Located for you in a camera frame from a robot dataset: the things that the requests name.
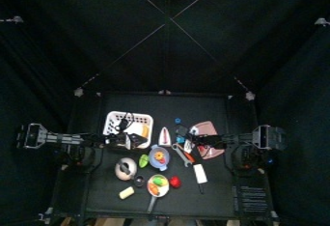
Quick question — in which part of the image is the blue plate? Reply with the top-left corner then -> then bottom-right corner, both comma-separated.
146,144 -> 170,172

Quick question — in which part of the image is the yellow toy corn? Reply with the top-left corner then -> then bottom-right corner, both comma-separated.
140,125 -> 150,139

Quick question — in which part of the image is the orange toy screwdriver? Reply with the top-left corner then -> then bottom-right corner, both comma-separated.
181,151 -> 197,164

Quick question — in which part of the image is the white pink toy iron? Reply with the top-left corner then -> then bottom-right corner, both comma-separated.
157,126 -> 172,148

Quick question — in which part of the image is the green toy leaf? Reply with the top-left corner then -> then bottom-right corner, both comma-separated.
137,154 -> 150,169

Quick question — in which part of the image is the grey toy wrench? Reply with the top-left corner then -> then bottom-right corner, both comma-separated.
170,143 -> 193,168

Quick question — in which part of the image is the white plastic basket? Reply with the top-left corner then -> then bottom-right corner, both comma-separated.
101,110 -> 154,150

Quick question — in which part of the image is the tape roll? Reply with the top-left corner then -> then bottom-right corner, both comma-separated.
113,156 -> 138,182

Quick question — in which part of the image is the small black cup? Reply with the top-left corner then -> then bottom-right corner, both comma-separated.
132,175 -> 145,187

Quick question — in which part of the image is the red toy pepper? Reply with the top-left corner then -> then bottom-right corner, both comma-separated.
168,175 -> 182,189

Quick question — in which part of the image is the orange toy carrot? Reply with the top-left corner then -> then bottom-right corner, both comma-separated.
148,184 -> 161,196

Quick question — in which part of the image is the grey frying pan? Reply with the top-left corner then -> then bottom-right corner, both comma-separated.
145,174 -> 169,214

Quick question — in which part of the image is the yellow toy butter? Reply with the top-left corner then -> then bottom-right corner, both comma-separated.
118,185 -> 134,201

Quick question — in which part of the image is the white text label sheet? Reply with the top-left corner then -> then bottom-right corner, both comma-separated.
235,184 -> 271,218

